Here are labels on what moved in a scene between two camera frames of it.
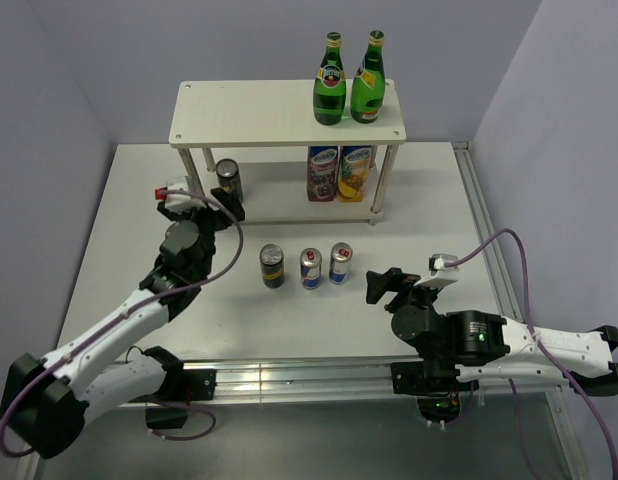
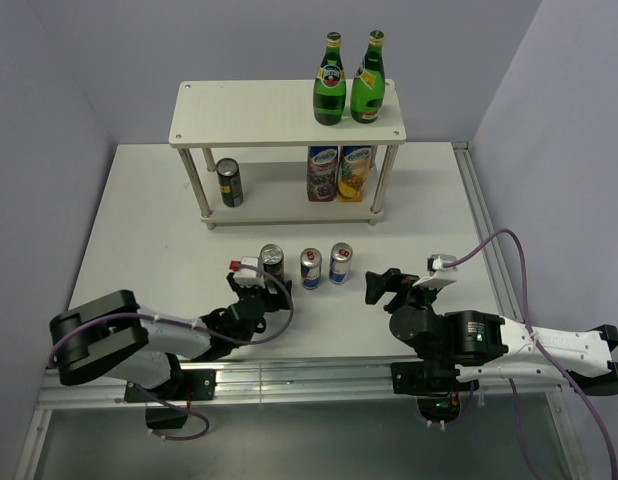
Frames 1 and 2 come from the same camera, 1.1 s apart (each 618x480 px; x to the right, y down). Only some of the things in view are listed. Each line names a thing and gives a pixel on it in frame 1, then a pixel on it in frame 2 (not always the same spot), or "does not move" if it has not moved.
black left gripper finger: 230,202 -> 284,299
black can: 272,266 does not move
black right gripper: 390,280 does not move
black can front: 230,178 does not move
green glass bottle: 368,85 does not move
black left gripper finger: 168,213 -> 234,284
